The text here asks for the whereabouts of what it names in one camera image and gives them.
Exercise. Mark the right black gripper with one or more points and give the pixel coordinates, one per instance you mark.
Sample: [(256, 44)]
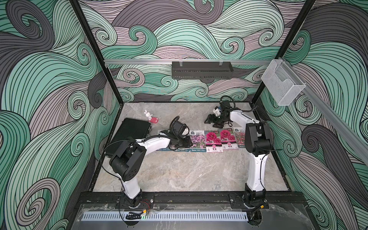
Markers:
[(210, 116)]

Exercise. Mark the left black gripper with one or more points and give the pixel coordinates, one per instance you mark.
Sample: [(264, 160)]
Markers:
[(187, 143)]

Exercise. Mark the purple flower seed packet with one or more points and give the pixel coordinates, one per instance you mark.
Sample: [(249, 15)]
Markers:
[(198, 140), (182, 150), (164, 141)]

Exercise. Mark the purple flower seed packet front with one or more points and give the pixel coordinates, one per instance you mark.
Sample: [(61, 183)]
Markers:
[(164, 141)]

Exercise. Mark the pink flower packet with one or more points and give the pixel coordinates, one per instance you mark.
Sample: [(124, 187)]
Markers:
[(228, 139)]

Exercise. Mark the pink carnation seed packet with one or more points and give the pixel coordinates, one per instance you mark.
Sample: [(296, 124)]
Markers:
[(213, 142)]

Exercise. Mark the purple flower seed packet back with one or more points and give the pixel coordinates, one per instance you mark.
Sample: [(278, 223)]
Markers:
[(198, 140)]

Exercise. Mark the red flower green seed packet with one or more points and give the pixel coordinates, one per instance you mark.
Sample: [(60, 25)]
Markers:
[(239, 134)]

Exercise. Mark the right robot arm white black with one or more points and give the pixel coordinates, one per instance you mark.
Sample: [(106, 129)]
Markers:
[(258, 143)]

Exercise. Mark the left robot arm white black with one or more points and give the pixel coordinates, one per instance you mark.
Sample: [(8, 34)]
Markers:
[(127, 160)]

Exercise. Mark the pink small case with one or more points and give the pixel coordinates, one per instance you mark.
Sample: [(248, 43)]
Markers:
[(154, 120)]

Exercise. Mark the white rabbit figurine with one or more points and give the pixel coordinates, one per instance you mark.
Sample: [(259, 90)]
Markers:
[(148, 115)]

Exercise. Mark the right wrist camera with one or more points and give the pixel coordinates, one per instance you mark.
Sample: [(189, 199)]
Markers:
[(217, 111)]

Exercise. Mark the black wall tray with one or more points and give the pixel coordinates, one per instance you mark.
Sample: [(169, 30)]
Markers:
[(202, 71)]

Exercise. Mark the white slotted cable duct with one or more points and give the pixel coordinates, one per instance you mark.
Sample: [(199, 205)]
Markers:
[(167, 216)]

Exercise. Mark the clear plastic wall holder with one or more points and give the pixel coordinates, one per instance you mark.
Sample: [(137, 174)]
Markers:
[(282, 81)]

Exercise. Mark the aluminium rail back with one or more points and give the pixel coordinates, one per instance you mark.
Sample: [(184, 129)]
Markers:
[(145, 61)]

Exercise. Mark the aluminium rail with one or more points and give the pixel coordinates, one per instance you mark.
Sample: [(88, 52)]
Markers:
[(145, 61), (326, 99)]

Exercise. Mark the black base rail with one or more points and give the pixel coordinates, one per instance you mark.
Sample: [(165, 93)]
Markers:
[(234, 200)]

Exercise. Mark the aluminium rail right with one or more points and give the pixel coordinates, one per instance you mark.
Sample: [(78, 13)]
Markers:
[(326, 99)]

